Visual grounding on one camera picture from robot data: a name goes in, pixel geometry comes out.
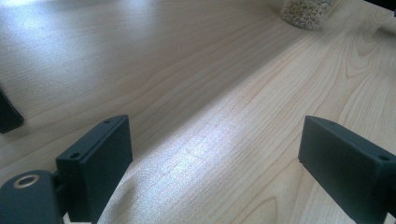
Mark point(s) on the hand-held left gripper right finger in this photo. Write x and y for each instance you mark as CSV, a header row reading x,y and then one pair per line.
x,y
345,168

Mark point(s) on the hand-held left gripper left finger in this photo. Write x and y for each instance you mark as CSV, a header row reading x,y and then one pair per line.
x,y
96,168

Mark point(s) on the glass jar with pale beans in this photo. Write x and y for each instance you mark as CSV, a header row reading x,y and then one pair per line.
x,y
306,14

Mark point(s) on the small black shelf table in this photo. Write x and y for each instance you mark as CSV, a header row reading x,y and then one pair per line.
x,y
7,116

